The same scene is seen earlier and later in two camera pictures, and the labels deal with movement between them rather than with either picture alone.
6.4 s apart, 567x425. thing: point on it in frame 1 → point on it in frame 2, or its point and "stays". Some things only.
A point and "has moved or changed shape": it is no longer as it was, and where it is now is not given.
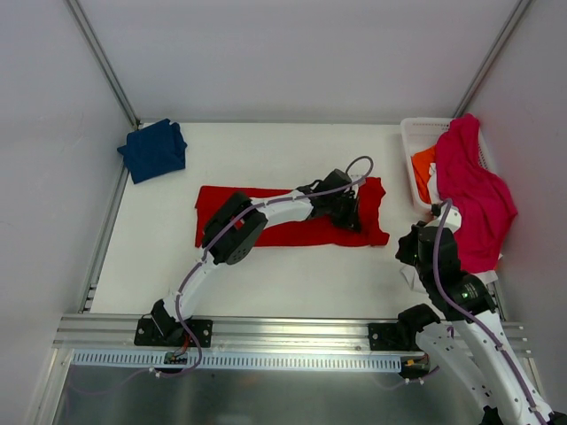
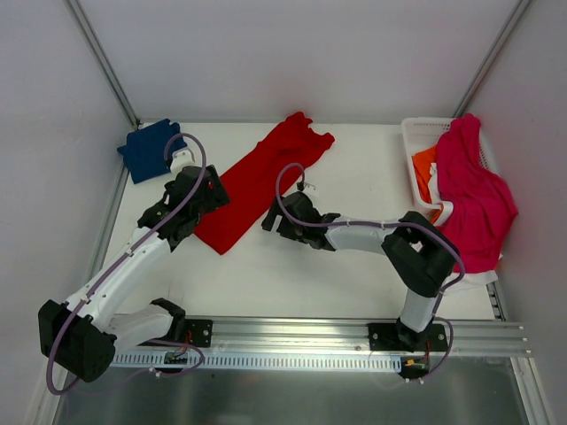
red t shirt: (318, 231) has moved or changed shape
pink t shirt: (485, 200) stays
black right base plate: (392, 336) stays
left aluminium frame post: (103, 61) stays
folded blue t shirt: (154, 150) stays
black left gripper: (348, 212) → (212, 189)
